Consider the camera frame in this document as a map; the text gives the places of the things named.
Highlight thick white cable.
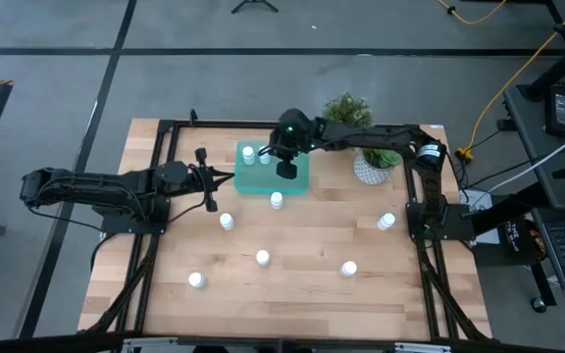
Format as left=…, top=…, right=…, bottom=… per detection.
left=487, top=122, right=565, bottom=193

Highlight black aluminium table frame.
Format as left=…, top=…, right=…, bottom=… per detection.
left=83, top=108, right=492, bottom=342

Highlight white-flowered plant in black pot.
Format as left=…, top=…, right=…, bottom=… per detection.
left=321, top=91, right=376, bottom=129

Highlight black desk foot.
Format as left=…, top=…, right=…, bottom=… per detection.
left=516, top=0, right=565, bottom=103

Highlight black crossbeam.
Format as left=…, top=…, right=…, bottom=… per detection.
left=0, top=331, right=565, bottom=353

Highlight black power adapter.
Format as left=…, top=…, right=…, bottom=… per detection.
left=543, top=83, right=565, bottom=139

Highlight black left camera cable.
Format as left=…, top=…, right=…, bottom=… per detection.
left=167, top=198, right=210, bottom=226

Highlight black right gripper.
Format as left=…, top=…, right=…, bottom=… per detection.
left=268, top=108, right=316, bottom=161

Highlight white paper sheet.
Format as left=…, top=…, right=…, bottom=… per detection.
left=460, top=188, right=503, bottom=246

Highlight teal translucent plastic basket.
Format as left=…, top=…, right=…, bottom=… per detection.
left=232, top=140, right=312, bottom=196

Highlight black bag with print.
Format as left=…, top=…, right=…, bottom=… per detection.
left=500, top=218, right=547, bottom=262

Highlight yellow cable with black connector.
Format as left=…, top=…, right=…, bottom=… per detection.
left=434, top=0, right=509, bottom=25

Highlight yellow cable with yellow plug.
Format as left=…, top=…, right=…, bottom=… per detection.
left=456, top=0, right=565, bottom=163

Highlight succulent in white triangle-pattern pot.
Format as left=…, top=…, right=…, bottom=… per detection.
left=352, top=148, right=404, bottom=186

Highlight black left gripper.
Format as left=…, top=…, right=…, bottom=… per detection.
left=185, top=148, right=235, bottom=196

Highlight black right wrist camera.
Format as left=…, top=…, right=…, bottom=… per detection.
left=276, top=159, right=298, bottom=180

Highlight black side desk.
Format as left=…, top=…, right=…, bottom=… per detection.
left=501, top=80, right=565, bottom=213

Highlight black tripod legs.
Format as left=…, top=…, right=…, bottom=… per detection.
left=230, top=0, right=281, bottom=15

